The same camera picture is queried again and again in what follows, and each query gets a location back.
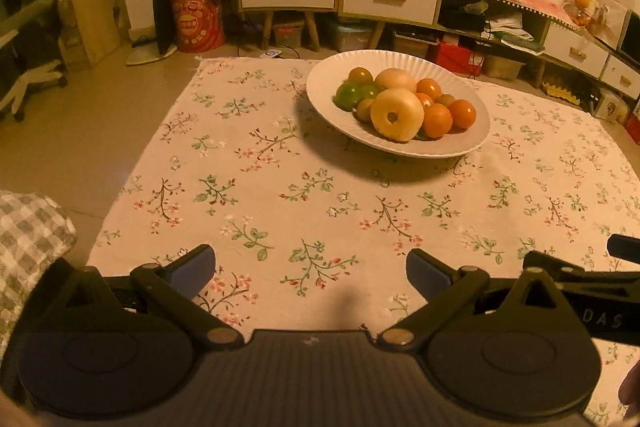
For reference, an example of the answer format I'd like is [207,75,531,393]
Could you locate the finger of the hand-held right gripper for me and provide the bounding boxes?
[522,251,640,295]
[606,234,640,264]

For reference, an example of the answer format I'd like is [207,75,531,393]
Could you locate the bumpy orange mandarin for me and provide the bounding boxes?
[422,103,454,139]

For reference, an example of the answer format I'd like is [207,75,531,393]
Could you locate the red printed bag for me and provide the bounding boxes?
[166,0,227,54]

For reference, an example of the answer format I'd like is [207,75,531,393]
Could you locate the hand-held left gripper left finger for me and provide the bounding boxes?
[35,243,246,353]

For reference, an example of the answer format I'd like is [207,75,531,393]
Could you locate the clear box with blue lid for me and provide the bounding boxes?
[332,22,373,52]

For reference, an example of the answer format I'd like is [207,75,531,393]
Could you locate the large yellow apple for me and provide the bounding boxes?
[370,88,426,142]

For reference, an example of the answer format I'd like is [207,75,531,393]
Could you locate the yellowish plastic box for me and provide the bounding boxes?
[482,54,526,80]

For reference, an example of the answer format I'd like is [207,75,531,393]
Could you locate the yellow egg carton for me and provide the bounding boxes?
[542,77,591,100]

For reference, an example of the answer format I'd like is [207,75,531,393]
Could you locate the small clear plastic box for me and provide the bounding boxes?
[272,21,306,48]

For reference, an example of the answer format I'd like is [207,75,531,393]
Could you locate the small white low cabinet drawer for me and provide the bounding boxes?
[602,56,640,100]

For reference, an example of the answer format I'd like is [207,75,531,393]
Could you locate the clear box with dark contents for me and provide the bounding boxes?
[392,32,431,58]

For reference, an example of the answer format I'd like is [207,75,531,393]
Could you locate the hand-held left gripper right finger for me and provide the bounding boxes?
[376,248,576,350]

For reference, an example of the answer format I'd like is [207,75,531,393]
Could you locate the black bag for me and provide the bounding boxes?
[439,4,488,32]

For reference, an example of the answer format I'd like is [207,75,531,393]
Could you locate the red storage box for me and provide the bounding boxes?
[431,42,483,78]

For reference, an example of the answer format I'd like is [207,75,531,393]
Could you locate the white flat floor board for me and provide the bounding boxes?
[125,44,178,66]

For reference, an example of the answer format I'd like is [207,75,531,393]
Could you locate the orange tangerines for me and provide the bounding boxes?
[447,99,477,130]

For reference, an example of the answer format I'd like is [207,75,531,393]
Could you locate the black flat board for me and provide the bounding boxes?
[151,0,173,58]

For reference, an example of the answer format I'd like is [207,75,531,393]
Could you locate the grey checkered cloth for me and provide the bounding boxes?
[0,191,78,353]

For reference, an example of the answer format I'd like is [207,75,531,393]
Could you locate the person's right hand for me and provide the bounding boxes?
[618,364,640,408]

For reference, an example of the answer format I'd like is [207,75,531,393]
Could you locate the glass tiered stand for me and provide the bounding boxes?
[562,2,598,28]

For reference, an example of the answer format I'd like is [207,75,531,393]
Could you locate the white office chair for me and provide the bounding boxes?
[0,0,68,122]

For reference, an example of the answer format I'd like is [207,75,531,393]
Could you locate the stack of white papers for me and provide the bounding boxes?
[485,14,533,45]

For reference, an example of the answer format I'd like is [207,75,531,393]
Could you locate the floral tablecloth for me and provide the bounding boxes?
[86,57,640,423]

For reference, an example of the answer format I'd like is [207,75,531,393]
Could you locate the pale peach apple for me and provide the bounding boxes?
[374,68,418,94]

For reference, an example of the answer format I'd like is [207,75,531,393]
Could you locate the low wooden cabinet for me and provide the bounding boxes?
[437,0,640,102]

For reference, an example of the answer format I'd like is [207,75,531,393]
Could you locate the wooden board panel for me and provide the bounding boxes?
[60,0,123,68]

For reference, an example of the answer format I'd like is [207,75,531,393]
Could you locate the white printed box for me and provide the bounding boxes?
[595,89,631,122]

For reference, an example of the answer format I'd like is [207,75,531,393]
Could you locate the white ribbed plate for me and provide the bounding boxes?
[306,50,492,159]

